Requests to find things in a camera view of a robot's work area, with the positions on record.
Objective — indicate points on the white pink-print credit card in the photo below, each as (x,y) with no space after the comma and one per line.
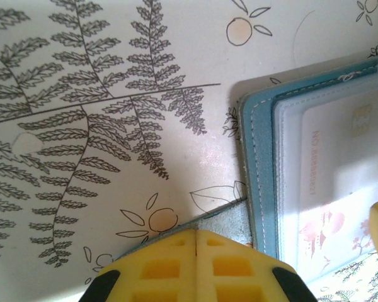
(334,157)

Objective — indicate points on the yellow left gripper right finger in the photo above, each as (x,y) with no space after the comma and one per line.
(233,277)

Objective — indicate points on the blue card holder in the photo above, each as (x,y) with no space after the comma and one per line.
(258,157)

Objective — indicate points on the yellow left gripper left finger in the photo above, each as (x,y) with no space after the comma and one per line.
(163,277)

